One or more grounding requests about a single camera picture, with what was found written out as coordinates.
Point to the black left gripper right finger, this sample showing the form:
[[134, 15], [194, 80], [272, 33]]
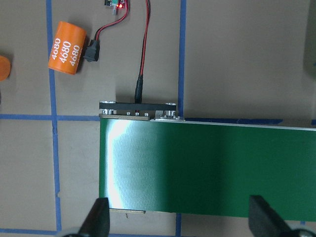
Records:
[[263, 221]]

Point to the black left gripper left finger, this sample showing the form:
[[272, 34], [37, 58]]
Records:
[[97, 222]]

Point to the orange cylinder labeled 4680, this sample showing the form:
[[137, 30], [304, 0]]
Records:
[[66, 48]]

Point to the plain orange cylinder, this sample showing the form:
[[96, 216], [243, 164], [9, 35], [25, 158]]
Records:
[[5, 68]]

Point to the green conveyor belt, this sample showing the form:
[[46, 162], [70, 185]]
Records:
[[197, 167]]

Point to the small controller circuit board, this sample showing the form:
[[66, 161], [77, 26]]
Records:
[[117, 4]]

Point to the black inline switch connector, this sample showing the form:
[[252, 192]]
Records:
[[92, 51]]

